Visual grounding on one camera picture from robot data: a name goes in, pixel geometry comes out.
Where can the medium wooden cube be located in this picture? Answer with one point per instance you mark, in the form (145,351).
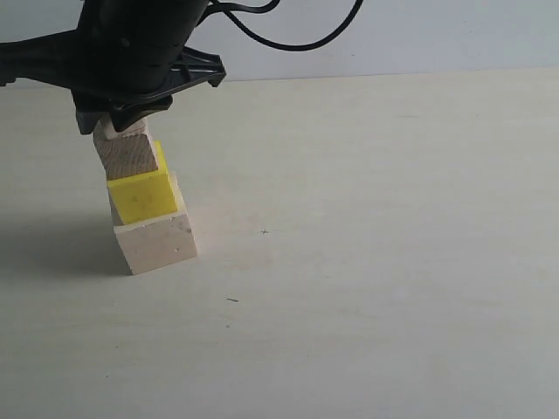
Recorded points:
(132,153)

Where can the yellow cube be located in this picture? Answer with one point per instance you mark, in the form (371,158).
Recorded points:
(137,198)

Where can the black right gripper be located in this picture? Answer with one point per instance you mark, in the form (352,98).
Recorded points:
(129,52)

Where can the large pale wooden cube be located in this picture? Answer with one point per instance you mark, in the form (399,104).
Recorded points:
(156,242)

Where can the small pale wooden cube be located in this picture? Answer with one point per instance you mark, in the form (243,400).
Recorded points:
(107,130)

